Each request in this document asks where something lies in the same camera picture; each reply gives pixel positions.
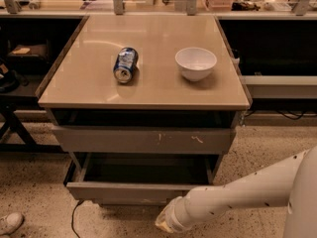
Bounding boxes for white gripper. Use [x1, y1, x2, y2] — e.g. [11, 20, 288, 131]
[155, 196, 188, 233]

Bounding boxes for grey drawer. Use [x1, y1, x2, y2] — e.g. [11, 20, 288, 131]
[65, 153, 222, 205]
[53, 126, 236, 155]

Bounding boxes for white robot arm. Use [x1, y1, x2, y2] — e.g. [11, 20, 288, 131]
[156, 147, 317, 238]

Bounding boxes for grey drawer cabinet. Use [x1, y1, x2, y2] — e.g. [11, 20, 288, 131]
[34, 14, 253, 206]

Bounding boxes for grey top drawer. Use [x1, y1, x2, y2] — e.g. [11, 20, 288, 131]
[53, 126, 236, 155]

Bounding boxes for white ceramic bowl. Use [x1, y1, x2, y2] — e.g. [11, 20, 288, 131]
[174, 47, 217, 81]

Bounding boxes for white sneaker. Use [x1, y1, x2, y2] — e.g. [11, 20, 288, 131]
[0, 212, 24, 238]

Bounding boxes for blue soda can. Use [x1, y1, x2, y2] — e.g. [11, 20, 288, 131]
[113, 47, 139, 83]

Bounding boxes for black folding stand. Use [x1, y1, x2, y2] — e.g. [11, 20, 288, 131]
[0, 104, 64, 154]

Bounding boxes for black floor cable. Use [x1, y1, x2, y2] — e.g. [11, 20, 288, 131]
[70, 199, 85, 238]

